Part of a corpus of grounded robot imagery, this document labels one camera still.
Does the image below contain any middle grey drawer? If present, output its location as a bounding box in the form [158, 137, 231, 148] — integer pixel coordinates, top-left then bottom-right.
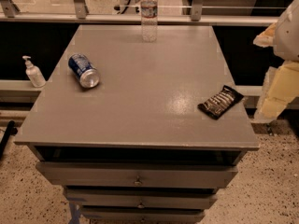
[64, 189, 217, 209]

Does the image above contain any blue soda can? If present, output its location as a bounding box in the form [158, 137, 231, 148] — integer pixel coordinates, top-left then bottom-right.
[68, 53, 100, 89]

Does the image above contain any grey drawer cabinet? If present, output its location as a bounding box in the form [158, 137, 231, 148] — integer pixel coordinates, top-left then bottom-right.
[13, 24, 261, 224]

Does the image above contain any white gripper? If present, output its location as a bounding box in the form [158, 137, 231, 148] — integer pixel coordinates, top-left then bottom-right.
[253, 0, 299, 121]

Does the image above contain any grey drawer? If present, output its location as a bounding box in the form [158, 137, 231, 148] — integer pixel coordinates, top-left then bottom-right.
[64, 189, 217, 209]
[80, 207, 205, 223]
[36, 162, 237, 189]

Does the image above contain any clear plastic water bottle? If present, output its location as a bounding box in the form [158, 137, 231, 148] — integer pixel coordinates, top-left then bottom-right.
[140, 0, 158, 42]

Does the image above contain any bottom grey drawer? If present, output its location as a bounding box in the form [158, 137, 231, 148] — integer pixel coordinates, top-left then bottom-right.
[80, 207, 205, 223]

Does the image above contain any black pole on floor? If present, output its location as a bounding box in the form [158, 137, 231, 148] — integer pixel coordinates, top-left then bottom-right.
[0, 120, 18, 159]

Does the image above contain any white pump dispenser bottle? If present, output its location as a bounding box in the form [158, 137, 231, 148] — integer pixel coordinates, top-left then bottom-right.
[22, 55, 46, 88]

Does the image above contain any top grey drawer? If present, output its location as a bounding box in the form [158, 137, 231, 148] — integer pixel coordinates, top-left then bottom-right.
[36, 162, 237, 189]

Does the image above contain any metal window rail frame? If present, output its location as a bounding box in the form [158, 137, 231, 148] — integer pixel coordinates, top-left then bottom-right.
[0, 0, 292, 26]

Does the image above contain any black snack packet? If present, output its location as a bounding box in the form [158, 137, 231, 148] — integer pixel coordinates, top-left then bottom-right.
[197, 85, 244, 120]

